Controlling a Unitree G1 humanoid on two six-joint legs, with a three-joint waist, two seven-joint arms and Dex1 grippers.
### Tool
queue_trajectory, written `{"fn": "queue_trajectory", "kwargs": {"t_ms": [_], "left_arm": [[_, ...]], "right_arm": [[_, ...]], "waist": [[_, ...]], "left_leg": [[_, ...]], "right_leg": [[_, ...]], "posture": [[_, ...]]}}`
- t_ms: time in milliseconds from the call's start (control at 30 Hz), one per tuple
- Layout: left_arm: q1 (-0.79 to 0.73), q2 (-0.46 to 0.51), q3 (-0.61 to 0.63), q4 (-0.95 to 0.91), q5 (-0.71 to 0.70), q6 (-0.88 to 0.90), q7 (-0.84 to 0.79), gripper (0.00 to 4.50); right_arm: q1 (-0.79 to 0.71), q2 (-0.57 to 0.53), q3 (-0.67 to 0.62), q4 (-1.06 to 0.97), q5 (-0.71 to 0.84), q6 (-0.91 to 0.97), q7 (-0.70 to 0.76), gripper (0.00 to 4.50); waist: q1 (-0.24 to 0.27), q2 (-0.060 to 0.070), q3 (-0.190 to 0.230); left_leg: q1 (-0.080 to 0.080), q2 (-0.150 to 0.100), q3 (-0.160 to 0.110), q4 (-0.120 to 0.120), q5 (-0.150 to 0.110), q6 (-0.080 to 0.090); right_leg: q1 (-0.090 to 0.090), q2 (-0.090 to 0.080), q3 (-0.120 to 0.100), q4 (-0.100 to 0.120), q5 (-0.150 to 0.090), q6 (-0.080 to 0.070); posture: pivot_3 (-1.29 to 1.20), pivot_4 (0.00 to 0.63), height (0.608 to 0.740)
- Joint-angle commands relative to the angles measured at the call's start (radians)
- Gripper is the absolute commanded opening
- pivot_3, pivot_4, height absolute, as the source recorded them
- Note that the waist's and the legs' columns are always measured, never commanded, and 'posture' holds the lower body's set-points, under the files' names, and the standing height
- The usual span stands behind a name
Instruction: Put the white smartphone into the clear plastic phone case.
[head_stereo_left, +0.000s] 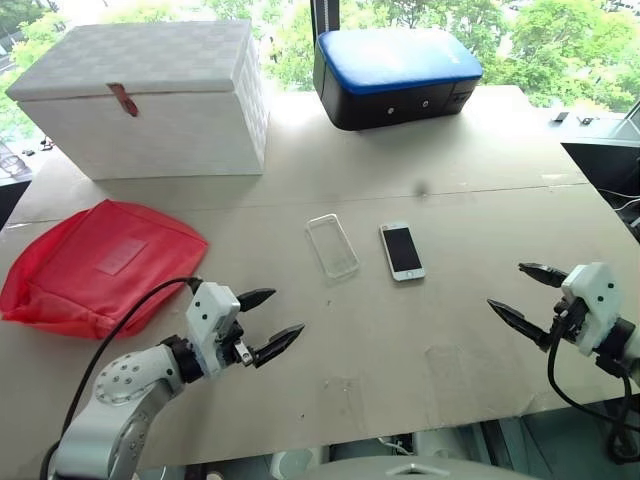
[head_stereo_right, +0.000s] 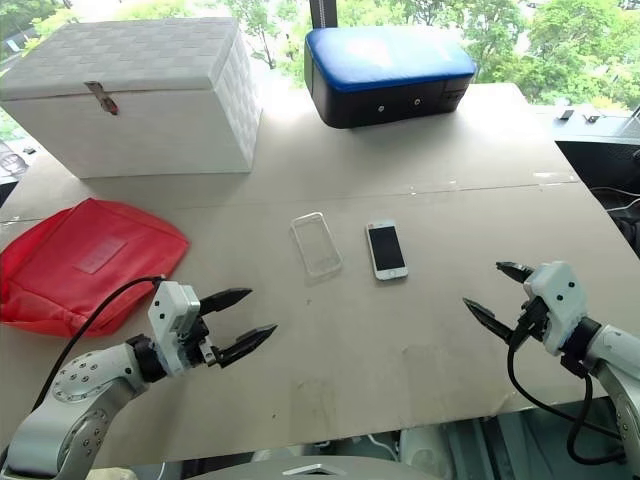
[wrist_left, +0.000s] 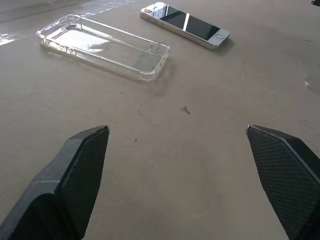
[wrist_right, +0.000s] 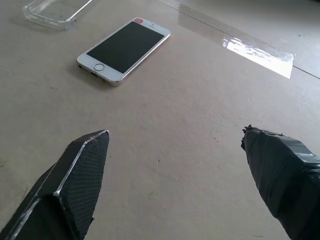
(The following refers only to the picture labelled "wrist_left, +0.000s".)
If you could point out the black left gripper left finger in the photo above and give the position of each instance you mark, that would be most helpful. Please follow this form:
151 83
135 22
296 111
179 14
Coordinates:
62 190

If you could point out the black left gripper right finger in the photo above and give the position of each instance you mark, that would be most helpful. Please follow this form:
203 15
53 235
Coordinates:
287 180

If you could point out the clear plastic phone case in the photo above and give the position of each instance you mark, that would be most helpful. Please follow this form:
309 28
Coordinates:
105 47

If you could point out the white smartphone with black screen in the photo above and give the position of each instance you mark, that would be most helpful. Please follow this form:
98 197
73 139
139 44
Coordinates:
190 25

